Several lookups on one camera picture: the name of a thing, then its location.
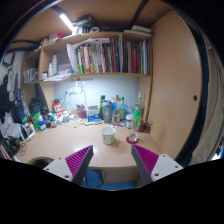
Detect pink pouch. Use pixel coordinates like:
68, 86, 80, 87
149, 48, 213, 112
76, 103, 88, 121

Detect clear glass bottle white cap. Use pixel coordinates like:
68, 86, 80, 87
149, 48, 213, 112
134, 92, 146, 120

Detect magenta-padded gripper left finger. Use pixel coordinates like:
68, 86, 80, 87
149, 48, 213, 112
43, 144, 95, 187

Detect flat round red coaster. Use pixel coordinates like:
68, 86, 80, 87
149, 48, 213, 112
125, 134, 140, 145

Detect red and white jar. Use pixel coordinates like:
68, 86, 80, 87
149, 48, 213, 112
52, 99, 63, 116

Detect clear bottle with yellow cap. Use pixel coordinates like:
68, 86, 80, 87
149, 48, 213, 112
112, 94, 122, 125

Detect white power strip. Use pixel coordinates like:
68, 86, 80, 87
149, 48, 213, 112
66, 87, 83, 95

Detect blue and white carton box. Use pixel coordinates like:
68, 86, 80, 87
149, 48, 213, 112
85, 104, 101, 123

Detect photo frame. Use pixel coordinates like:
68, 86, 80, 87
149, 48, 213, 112
19, 122, 36, 141

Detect white cup with green rim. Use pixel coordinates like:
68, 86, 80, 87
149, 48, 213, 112
100, 125, 118, 146

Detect grey shaker bottle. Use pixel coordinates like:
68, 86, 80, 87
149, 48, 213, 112
101, 99, 114, 125

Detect wooden shelf unit with books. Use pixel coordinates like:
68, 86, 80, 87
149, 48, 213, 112
21, 24, 153, 85

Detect clear green-capped water bottle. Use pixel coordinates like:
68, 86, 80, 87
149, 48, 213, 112
128, 106, 143, 143

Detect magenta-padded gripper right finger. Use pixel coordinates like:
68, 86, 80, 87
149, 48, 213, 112
130, 143, 184, 187

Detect light blue brush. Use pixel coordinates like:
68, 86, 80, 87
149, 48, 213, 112
83, 118, 104, 127

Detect green plastic bottle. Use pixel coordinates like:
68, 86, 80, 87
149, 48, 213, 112
98, 94, 107, 121

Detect hanging dark clothes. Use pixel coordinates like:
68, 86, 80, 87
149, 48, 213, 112
0, 62, 25, 125

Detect white LED light bar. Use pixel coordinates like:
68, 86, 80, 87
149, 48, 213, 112
58, 12, 75, 33

